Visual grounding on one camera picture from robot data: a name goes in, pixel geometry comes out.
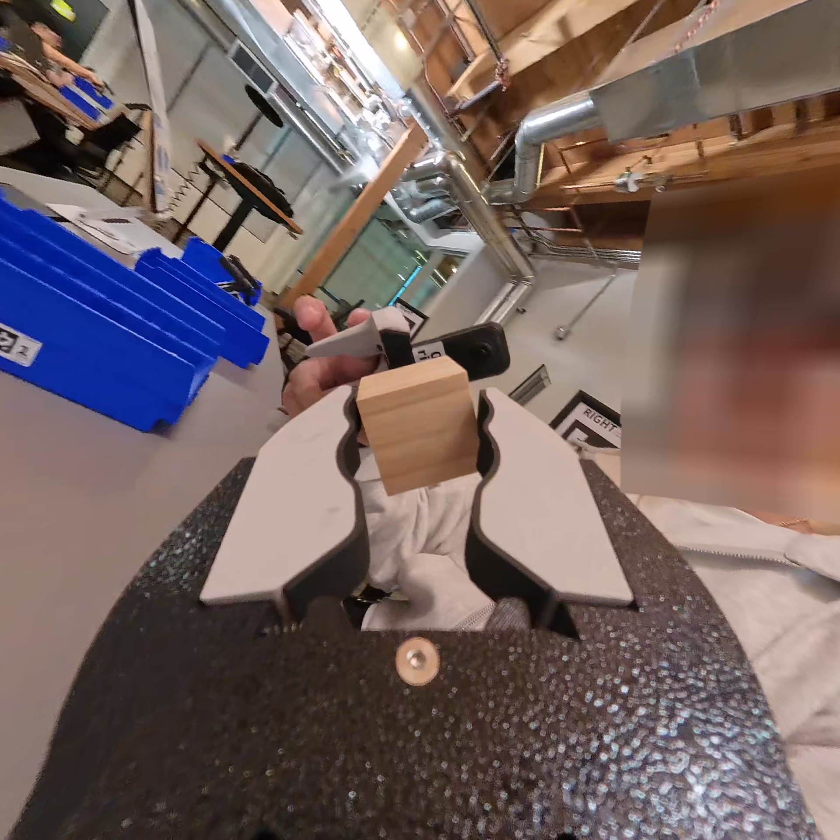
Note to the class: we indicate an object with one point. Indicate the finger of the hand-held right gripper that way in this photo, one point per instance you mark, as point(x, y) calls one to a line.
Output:
point(348, 344)

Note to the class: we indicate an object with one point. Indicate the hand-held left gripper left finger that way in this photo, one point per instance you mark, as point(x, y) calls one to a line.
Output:
point(289, 518)

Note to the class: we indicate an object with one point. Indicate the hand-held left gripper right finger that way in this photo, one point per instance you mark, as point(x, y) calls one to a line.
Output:
point(551, 518)

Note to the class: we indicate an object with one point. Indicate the blue-striped wooden cube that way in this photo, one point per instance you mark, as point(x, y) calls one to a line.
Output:
point(420, 426)

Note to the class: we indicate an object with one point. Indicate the blue plastic bin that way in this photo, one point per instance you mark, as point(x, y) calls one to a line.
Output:
point(88, 98)
point(98, 341)
point(197, 295)

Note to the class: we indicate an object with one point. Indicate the person's right forearm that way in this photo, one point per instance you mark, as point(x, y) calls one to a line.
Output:
point(420, 544)

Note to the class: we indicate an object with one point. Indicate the person's right hand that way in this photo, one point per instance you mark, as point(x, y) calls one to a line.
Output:
point(321, 387)

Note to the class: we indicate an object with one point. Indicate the black-framed sign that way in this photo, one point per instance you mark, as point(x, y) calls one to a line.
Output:
point(410, 321)
point(590, 426)

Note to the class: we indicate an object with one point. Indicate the black backpack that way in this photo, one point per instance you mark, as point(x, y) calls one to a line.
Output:
point(259, 190)

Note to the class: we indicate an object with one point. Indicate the white roll-up banner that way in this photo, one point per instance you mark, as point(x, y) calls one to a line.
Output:
point(156, 98)

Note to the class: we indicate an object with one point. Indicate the silver round ventilation duct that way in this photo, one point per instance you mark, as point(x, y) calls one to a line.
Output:
point(558, 124)

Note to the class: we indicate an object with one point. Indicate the rectangular metal duct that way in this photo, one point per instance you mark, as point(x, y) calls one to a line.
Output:
point(689, 92)

